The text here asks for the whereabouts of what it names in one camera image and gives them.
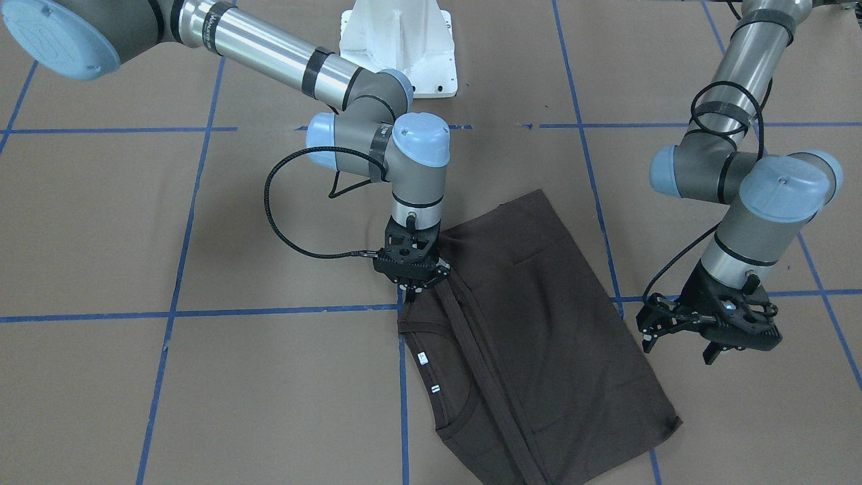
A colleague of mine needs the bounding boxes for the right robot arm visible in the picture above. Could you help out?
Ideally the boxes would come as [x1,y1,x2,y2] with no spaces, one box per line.
[2,1,452,302]

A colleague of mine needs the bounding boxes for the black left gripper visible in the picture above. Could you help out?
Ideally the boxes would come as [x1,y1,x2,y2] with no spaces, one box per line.
[635,262,729,365]

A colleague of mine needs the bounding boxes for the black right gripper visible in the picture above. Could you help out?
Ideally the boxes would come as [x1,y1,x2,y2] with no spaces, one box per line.
[401,225,451,304]

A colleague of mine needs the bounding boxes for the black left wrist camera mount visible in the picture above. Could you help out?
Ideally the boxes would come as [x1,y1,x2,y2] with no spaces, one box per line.
[705,270,783,351]

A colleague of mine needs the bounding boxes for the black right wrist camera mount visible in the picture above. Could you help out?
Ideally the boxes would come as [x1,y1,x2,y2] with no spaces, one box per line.
[372,218,412,284]

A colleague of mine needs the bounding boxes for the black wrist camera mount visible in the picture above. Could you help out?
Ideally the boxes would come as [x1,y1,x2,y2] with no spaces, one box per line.
[705,270,783,351]
[372,218,412,284]

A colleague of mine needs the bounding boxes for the dark brown t-shirt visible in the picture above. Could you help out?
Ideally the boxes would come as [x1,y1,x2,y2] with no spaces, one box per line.
[398,190,682,484]

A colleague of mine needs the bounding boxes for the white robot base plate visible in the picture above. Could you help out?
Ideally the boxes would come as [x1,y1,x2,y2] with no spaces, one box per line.
[339,1,459,98]

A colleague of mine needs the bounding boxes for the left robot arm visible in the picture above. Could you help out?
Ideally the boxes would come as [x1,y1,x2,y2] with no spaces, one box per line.
[636,1,843,364]

